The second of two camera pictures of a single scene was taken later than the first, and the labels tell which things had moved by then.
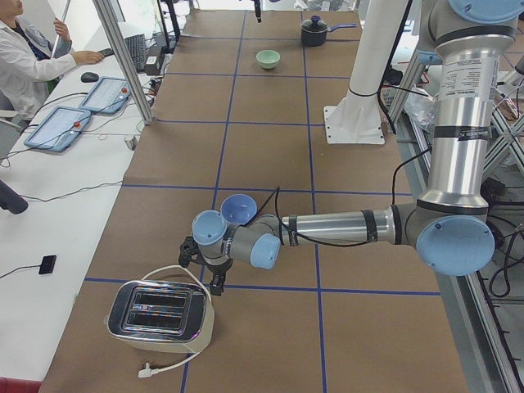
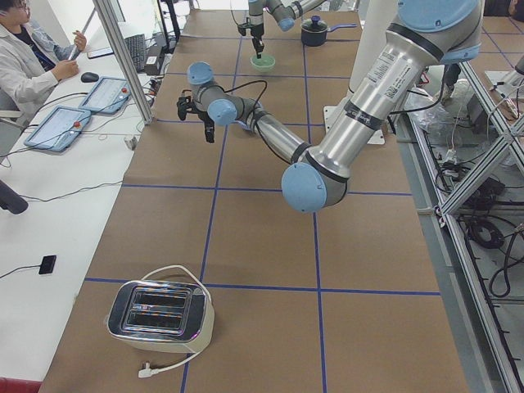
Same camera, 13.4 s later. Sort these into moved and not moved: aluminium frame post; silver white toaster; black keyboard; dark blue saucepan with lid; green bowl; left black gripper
Moved: green bowl; left black gripper
Not moved: dark blue saucepan with lid; silver white toaster; aluminium frame post; black keyboard
